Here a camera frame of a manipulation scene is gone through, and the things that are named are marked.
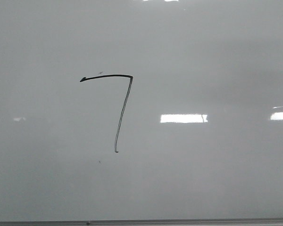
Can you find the white whiteboard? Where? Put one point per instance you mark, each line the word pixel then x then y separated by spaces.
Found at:
pixel 141 109

